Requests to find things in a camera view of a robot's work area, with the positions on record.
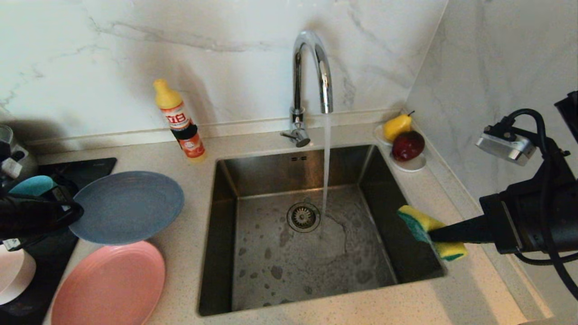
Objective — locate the yellow green sponge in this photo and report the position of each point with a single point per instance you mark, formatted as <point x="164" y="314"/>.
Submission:
<point x="415" y="219"/>

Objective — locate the orange dish soap bottle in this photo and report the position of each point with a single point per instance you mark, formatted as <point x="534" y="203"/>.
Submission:
<point x="183" y="126"/>

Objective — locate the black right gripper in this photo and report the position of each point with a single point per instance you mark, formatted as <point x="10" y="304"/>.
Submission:
<point x="505" y="223"/>

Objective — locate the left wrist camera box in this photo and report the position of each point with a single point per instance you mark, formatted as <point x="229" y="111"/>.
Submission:
<point x="11" y="168"/>

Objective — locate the black glass cooktop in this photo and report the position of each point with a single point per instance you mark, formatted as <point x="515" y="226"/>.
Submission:
<point x="90" y="164"/>

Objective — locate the pink plate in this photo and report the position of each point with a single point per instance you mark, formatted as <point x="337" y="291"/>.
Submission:
<point x="108" y="284"/>

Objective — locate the yellow pear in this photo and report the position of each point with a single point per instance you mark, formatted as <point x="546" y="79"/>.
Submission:
<point x="397" y="127"/>

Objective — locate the blue grey plate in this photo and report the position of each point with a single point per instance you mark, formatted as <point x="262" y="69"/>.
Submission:
<point x="131" y="207"/>

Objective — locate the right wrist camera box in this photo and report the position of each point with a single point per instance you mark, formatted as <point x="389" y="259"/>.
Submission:
<point x="505" y="144"/>

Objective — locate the stainless steel sink basin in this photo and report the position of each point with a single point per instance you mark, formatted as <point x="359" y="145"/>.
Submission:
<point x="257" y="271"/>

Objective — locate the round metal drain strainer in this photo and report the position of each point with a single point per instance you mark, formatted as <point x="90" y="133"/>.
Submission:
<point x="303" y="217"/>

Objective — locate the teal bowl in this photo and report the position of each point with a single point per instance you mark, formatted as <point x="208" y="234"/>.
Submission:
<point x="34" y="185"/>

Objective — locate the dark red apple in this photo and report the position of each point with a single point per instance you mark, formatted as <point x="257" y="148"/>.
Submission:
<point x="408" y="146"/>

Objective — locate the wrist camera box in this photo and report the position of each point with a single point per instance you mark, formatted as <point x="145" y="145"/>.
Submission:
<point x="11" y="168"/>
<point x="505" y="144"/>

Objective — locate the chrome gooseneck faucet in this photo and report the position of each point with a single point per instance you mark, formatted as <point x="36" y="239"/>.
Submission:
<point x="296" y="81"/>

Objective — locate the stainless steel pot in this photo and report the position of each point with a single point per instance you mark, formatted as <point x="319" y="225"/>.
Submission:
<point x="6" y="135"/>

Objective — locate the pale pink bowl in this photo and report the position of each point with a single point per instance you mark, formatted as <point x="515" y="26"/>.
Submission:
<point x="13" y="275"/>

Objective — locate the small white fruit dish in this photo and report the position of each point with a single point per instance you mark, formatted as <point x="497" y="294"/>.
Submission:
<point x="413" y="165"/>

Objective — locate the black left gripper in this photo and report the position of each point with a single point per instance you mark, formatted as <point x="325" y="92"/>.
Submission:
<point x="38" y="214"/>

